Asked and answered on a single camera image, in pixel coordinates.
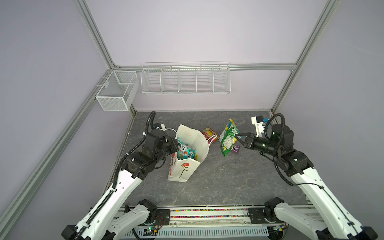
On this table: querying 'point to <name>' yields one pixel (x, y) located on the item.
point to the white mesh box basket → (118, 91)
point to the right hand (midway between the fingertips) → (235, 137)
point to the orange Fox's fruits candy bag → (210, 135)
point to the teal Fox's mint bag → (184, 151)
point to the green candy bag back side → (227, 138)
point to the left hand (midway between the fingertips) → (178, 143)
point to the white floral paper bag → (180, 169)
